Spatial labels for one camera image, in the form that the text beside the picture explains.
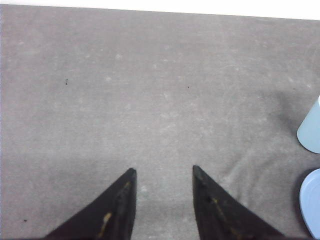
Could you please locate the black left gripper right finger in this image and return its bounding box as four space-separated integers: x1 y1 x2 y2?
192 165 285 240

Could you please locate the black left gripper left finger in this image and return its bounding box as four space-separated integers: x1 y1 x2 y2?
44 168 137 240

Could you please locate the light blue plastic cup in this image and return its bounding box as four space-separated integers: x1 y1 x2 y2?
296 97 320 154

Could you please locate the blue plastic plate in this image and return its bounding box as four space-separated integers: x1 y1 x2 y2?
299 168 320 240

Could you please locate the grey table mat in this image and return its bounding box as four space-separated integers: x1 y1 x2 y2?
0 5 320 240

